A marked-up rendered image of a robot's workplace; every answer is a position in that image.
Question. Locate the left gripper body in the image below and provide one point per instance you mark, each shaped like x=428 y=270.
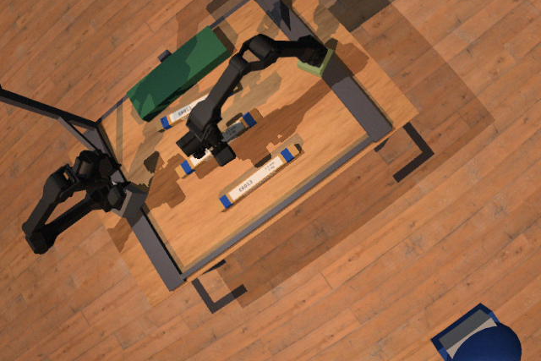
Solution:
x=223 y=156

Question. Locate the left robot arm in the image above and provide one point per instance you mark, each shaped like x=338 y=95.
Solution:
x=207 y=113

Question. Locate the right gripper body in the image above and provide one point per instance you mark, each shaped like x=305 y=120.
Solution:
x=115 y=194

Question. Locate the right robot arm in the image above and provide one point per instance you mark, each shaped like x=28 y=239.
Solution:
x=57 y=189

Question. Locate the black metal overhead frame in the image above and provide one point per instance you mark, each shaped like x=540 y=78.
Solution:
x=67 y=119

